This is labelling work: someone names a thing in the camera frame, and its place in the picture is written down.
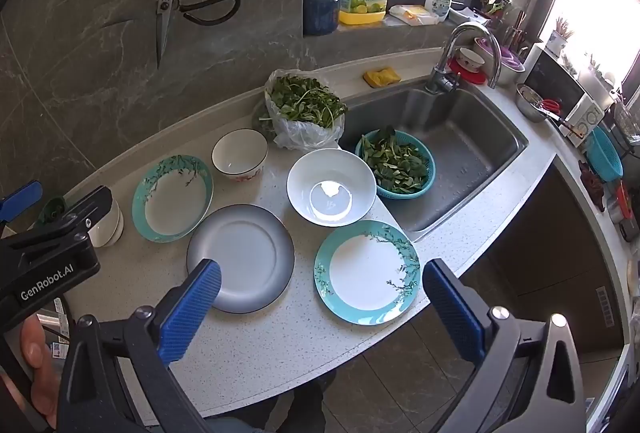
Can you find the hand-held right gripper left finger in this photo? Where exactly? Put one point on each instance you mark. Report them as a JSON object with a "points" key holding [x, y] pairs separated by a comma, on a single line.
{"points": [[192, 308]]}

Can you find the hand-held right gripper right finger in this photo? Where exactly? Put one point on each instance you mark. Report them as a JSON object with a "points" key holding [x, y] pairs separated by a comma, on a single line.
{"points": [[455, 308]]}

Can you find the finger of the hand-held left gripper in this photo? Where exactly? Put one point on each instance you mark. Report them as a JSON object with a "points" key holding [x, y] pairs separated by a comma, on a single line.
{"points": [[82, 210], [20, 203]]}

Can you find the small white bowl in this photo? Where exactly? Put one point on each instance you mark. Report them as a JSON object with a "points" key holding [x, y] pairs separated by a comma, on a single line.
{"points": [[107, 229]]}

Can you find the grey dark-rimmed plate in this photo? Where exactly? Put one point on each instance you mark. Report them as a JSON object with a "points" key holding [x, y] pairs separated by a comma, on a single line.
{"points": [[250, 253]]}

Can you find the teal floral plate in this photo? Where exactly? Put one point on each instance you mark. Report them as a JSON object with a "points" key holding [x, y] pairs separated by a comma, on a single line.
{"points": [[365, 273], [175, 208]]}

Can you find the white bowl with dark rim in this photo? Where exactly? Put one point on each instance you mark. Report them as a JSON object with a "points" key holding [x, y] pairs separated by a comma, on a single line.
{"points": [[237, 158]]}

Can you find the white deep plate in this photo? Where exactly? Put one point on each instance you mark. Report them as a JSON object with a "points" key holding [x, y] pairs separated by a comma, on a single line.
{"points": [[310, 173]]}

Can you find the person's left hand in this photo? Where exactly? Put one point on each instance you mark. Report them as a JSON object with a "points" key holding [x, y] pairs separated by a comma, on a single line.
{"points": [[37, 363]]}

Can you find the brown base cabinet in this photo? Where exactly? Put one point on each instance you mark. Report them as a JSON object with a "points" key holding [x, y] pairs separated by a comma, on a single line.
{"points": [[550, 238]]}

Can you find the teal plastic colander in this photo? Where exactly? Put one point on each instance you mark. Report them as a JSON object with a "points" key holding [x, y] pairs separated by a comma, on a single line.
{"points": [[400, 192]]}

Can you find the leafy greens in colander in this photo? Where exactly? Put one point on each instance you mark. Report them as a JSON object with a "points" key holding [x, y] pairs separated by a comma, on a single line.
{"points": [[395, 163]]}

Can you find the stainless steel sink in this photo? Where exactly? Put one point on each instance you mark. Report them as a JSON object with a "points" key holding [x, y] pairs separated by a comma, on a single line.
{"points": [[470, 138]]}

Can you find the plastic bag of greens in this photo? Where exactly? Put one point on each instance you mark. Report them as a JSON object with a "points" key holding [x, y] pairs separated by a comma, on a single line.
{"points": [[300, 123]]}

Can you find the blue plastic colander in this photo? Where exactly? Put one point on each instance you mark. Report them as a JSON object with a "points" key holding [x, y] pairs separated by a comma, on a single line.
{"points": [[605, 153]]}

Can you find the stainless steel bowl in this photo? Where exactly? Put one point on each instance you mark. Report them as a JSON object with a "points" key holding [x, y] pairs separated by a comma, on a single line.
{"points": [[530, 105]]}

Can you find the black kitchen scissors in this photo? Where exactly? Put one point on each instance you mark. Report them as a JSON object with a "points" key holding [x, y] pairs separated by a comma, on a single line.
{"points": [[162, 8]]}

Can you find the red round lid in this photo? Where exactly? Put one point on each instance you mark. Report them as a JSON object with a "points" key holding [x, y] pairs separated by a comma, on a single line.
{"points": [[457, 67]]}

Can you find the yellow sponge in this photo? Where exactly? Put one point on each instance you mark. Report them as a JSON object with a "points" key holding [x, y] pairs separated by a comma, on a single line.
{"points": [[382, 77]]}

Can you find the small patterned bowl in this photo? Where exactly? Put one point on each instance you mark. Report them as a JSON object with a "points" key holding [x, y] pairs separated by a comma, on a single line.
{"points": [[470, 59]]}

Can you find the purple lidded pot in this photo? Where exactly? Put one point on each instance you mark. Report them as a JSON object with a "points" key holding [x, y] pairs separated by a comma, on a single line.
{"points": [[512, 63]]}

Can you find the chrome faucet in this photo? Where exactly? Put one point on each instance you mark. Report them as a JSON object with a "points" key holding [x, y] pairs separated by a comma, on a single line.
{"points": [[480, 33]]}

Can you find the potted plant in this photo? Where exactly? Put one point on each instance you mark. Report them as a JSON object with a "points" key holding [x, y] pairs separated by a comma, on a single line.
{"points": [[557, 38]]}

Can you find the white cloth packet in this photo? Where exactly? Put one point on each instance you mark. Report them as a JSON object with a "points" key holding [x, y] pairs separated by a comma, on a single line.
{"points": [[412, 14]]}

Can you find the dark blue utensil holder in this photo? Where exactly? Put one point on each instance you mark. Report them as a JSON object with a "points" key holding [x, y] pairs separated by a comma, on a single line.
{"points": [[320, 15]]}

